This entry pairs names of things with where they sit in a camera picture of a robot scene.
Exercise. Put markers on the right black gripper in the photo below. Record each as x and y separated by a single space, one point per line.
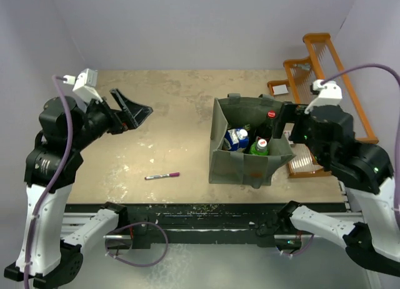
290 111

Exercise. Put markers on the orange wooden shelf rack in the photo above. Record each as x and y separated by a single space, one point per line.
304 83

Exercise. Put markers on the blue juice carton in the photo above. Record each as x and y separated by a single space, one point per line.
235 140

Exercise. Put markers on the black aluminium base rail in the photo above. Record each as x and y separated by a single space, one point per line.
227 223

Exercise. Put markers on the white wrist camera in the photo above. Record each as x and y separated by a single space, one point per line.
326 94
84 85

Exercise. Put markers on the green orange juice bottle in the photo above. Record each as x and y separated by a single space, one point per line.
259 147

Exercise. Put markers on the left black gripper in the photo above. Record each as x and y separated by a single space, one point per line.
134 114

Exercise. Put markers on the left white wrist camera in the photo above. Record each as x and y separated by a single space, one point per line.
84 85

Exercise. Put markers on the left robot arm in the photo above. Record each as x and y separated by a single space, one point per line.
47 259

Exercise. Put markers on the grey metal clip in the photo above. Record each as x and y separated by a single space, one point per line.
305 66

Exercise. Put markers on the glass cola bottle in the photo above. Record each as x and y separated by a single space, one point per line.
265 129

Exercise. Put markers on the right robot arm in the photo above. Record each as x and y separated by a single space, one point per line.
364 168

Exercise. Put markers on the green canvas bag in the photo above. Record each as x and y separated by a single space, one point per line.
237 168

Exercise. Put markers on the white red small box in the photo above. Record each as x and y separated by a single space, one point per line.
280 89

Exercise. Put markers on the purple marker pen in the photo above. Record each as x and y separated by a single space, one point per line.
167 175

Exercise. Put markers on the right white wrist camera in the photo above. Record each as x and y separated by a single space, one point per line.
326 94

